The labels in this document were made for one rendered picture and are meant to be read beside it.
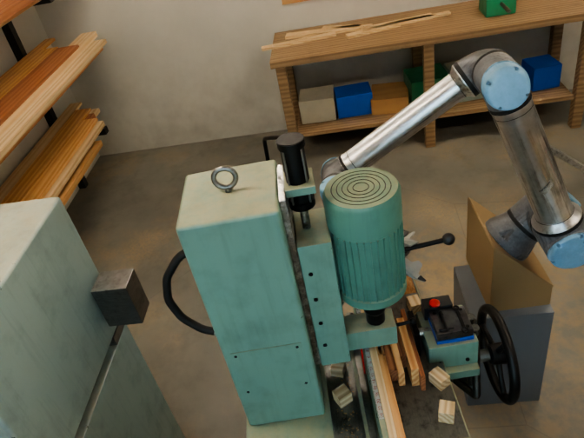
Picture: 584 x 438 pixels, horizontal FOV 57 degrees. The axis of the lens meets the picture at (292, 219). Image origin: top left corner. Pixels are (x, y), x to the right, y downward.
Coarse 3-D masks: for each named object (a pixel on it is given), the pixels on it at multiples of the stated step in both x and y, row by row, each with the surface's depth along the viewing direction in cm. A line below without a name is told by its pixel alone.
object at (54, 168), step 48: (0, 0) 318; (48, 0) 359; (96, 48) 388; (0, 96) 317; (48, 96) 321; (0, 144) 275; (48, 144) 376; (96, 144) 385; (0, 192) 331; (48, 192) 325
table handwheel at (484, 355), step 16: (480, 320) 166; (496, 320) 149; (480, 336) 169; (480, 352) 156; (496, 352) 154; (512, 352) 143; (496, 368) 157; (512, 368) 143; (496, 384) 162; (512, 384) 144; (512, 400) 147
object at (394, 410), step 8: (384, 360) 146; (384, 368) 144; (384, 376) 142; (392, 384) 139; (392, 392) 137; (392, 400) 136; (392, 408) 134; (400, 416) 132; (400, 424) 130; (400, 432) 128
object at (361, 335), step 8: (392, 312) 147; (344, 320) 147; (352, 320) 147; (360, 320) 146; (392, 320) 144; (352, 328) 144; (360, 328) 144; (368, 328) 143; (376, 328) 143; (384, 328) 143; (392, 328) 143; (352, 336) 144; (360, 336) 144; (368, 336) 144; (376, 336) 144; (384, 336) 144; (392, 336) 145; (352, 344) 146; (360, 344) 146; (368, 344) 146; (376, 344) 146; (384, 344) 146
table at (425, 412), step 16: (416, 288) 171; (400, 304) 166; (432, 368) 146; (448, 368) 148; (464, 368) 148; (432, 384) 142; (400, 400) 140; (416, 400) 139; (432, 400) 138; (448, 400) 137; (416, 416) 135; (432, 416) 135; (416, 432) 132; (432, 432) 131; (448, 432) 131; (464, 432) 130
